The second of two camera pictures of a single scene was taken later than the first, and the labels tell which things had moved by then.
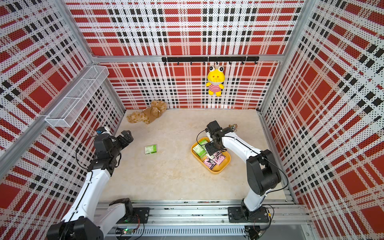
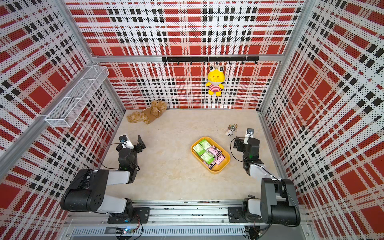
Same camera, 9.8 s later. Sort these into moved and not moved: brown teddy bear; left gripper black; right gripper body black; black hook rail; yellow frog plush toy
Moved: left gripper black; right gripper body black
Not moved: yellow frog plush toy; brown teddy bear; black hook rail
